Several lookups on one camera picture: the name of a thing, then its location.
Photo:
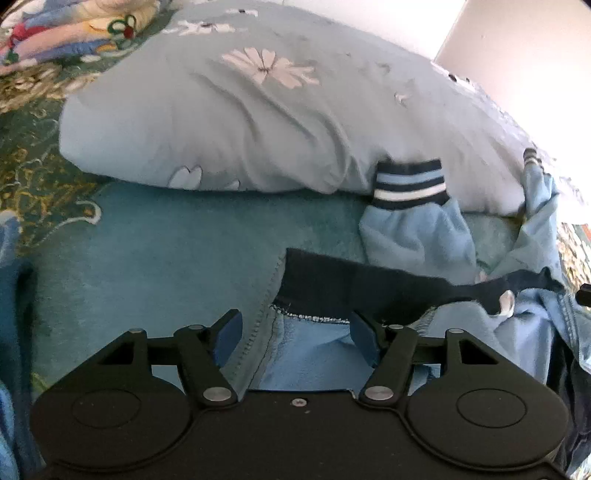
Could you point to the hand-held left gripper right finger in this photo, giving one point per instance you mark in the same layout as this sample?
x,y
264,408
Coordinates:
x,y
364,340

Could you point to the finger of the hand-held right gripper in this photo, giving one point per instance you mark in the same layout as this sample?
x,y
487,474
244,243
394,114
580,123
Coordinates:
x,y
585,295

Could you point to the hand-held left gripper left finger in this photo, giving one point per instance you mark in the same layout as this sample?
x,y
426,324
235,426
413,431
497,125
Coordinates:
x,y
228,338

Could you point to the light blue fleece jacket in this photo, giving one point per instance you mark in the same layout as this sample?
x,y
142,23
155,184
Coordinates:
x,y
415,230

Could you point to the teal patterned blanket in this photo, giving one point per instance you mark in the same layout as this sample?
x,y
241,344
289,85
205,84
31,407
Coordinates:
x,y
152,258

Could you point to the dark cloth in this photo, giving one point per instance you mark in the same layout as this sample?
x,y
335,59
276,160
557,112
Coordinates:
x,y
575,406

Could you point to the grey-blue floral duvet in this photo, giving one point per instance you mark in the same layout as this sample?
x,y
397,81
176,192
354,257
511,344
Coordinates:
x,y
231,129

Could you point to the blue cloth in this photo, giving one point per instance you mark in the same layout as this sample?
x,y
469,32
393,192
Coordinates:
x,y
11,286

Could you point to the colourful printed blanket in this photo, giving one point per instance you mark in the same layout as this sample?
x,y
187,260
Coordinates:
x,y
55,32

